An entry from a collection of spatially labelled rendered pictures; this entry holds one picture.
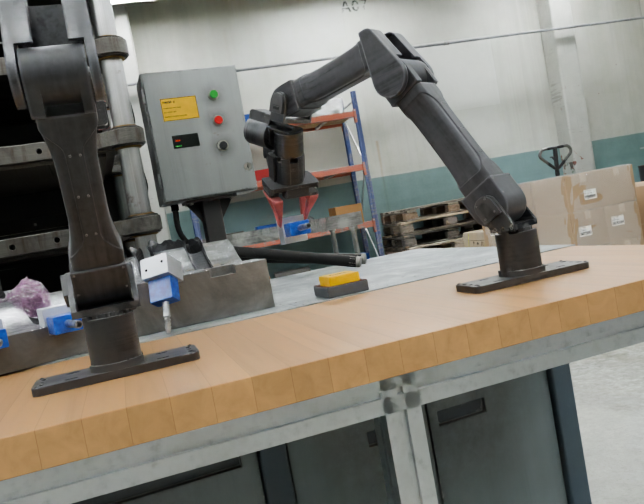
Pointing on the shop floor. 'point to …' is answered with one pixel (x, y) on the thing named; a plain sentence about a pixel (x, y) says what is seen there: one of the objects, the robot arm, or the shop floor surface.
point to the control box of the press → (197, 142)
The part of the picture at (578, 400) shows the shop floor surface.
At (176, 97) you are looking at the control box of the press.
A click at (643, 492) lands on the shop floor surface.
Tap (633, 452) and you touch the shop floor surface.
